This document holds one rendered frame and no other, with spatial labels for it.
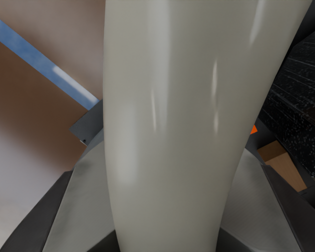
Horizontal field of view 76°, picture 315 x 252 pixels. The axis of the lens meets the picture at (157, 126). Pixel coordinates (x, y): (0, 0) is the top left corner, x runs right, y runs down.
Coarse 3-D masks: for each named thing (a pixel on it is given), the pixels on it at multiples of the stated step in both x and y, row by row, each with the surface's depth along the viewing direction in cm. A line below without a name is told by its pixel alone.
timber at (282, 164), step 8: (272, 144) 113; (280, 144) 110; (264, 152) 112; (272, 152) 109; (280, 152) 105; (264, 160) 108; (272, 160) 106; (280, 160) 106; (288, 160) 106; (280, 168) 108; (288, 168) 108; (296, 168) 108; (288, 176) 110; (296, 176) 110; (296, 184) 113; (304, 184) 112
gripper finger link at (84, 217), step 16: (80, 160) 10; (96, 160) 10; (80, 176) 9; (96, 176) 9; (80, 192) 8; (96, 192) 8; (64, 208) 7; (80, 208) 7; (96, 208) 7; (64, 224) 7; (80, 224) 7; (96, 224) 7; (112, 224) 7; (48, 240) 6; (64, 240) 6; (80, 240) 6; (96, 240) 6; (112, 240) 7
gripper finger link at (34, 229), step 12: (60, 180) 9; (48, 192) 8; (60, 192) 8; (36, 204) 8; (48, 204) 8; (36, 216) 7; (48, 216) 7; (24, 228) 7; (36, 228) 7; (48, 228) 7; (12, 240) 6; (24, 240) 6; (36, 240) 6
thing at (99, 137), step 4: (100, 132) 108; (96, 136) 111; (100, 136) 94; (80, 140) 123; (84, 140) 122; (92, 140) 114; (96, 140) 96; (100, 140) 84; (88, 144) 117; (92, 144) 99; (96, 144) 85; (88, 148) 101; (84, 152) 103; (80, 156) 106; (72, 168) 97
